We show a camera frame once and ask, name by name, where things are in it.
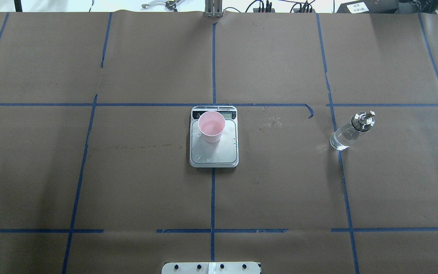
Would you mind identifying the aluminium frame post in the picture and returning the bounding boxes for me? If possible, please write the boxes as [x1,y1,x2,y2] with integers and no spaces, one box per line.
[205,0,224,18]

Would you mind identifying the silver electronic kitchen scale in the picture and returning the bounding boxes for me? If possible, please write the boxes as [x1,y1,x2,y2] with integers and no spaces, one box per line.
[189,105,239,168]

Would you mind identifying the pink paper cup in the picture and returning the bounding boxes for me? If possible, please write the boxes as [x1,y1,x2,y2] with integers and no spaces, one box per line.
[198,111,225,143]

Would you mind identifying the black box white label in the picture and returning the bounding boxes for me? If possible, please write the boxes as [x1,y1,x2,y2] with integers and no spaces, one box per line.
[336,0,399,14]

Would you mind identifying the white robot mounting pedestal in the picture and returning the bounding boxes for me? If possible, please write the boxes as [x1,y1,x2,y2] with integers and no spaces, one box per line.
[161,261,262,274]

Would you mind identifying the clear glass sauce bottle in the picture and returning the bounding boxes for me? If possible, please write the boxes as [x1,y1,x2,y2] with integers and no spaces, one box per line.
[330,111,376,151]

